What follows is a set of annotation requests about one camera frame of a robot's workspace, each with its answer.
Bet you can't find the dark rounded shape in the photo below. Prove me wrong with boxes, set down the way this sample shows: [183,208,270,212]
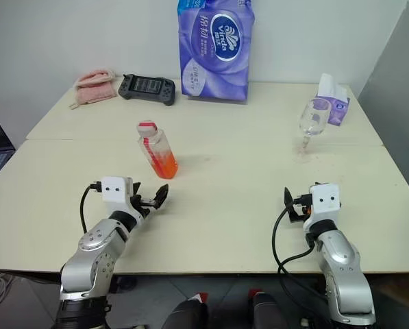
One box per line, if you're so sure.
[161,293,210,329]
[247,289,284,329]

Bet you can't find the clear wine glass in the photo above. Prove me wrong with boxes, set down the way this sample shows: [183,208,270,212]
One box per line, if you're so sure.
[293,99,332,165]

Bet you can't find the pink folded towel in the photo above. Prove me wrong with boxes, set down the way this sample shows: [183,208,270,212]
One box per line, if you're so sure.
[69,69,118,110]

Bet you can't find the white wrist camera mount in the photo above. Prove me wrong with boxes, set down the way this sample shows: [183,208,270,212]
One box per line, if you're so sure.
[100,176,134,214]
[308,184,341,226]

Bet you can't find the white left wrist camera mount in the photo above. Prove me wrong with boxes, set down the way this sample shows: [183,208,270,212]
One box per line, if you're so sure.
[100,176,134,214]

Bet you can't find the black handheld game console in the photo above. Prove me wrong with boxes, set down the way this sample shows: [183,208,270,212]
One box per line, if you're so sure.
[117,73,177,106]

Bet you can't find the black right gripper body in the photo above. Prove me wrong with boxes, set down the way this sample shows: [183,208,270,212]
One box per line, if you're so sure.
[288,193,312,224]

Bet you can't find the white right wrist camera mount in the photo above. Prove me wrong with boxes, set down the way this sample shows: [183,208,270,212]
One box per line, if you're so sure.
[308,184,341,226]

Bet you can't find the plastic bottle with orange liquid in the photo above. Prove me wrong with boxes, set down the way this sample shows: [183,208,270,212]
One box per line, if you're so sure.
[136,119,179,180]

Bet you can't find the small purple tissue pack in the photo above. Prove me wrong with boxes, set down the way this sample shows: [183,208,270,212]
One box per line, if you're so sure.
[310,73,351,127]

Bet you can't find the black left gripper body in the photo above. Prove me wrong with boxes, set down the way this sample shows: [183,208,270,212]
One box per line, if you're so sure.
[131,193,157,220]

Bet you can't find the large purple tissue pack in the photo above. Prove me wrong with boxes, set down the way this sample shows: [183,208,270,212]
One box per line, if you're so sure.
[176,0,256,102]

